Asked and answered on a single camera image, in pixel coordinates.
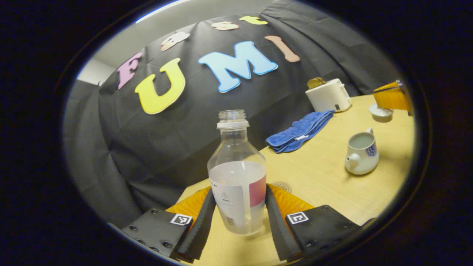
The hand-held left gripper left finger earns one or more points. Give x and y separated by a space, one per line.
199 232

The clear plastic water bottle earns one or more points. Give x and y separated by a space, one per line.
236 177

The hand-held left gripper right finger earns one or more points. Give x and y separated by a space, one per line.
281 232

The white toaster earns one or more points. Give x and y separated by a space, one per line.
329 96

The black backdrop cloth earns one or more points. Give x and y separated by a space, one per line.
147 147

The round brown coaster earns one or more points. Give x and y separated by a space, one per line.
282 186

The white blue-patterned teacup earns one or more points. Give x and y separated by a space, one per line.
364 159

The folded blue towel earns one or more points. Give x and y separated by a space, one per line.
299 133

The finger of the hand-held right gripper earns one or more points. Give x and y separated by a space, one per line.
390 87
391 99

